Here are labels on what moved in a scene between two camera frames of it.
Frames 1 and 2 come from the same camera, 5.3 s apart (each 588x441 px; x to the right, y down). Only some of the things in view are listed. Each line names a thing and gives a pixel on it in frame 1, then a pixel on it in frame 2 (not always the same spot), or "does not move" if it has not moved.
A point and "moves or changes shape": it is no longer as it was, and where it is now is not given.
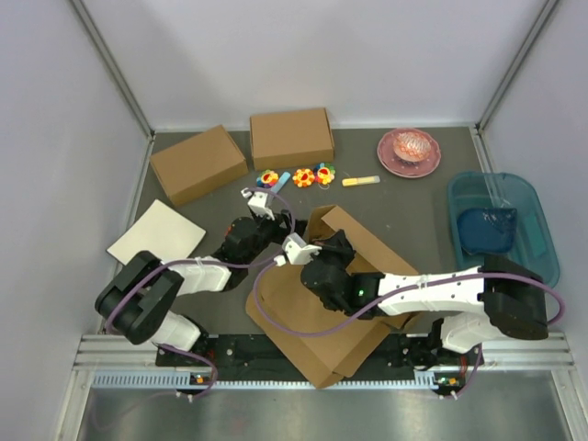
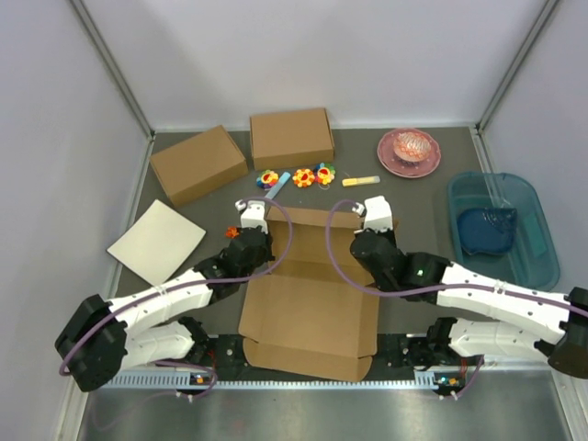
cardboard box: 323,344 moves or changes shape
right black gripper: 336,244 to 390,233
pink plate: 386,155 does not move
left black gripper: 280,231 to 267,253
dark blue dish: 486,230 does not move
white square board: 159,229 does not move
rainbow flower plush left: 267,178 does not move
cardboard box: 189,168 does not move
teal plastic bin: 535,248 does not move
